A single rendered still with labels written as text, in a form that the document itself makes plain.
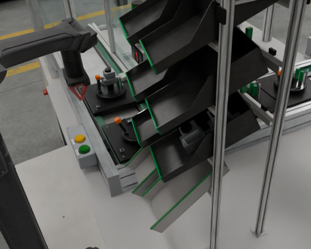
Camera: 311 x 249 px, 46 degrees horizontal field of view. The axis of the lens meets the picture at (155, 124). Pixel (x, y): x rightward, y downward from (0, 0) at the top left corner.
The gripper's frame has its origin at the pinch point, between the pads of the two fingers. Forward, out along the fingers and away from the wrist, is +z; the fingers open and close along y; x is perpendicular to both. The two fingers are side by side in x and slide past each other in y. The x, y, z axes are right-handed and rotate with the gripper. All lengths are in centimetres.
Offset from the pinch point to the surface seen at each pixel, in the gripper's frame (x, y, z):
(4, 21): 27, 439, 127
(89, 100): -7.6, 37.4, 26.7
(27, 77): 19, 260, 125
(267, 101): -77, 0, 28
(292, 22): -41, -47, -33
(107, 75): -17.8, 36.7, 16.1
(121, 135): -12.6, 6.7, 26.5
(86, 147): 1.8, 5.5, 26.0
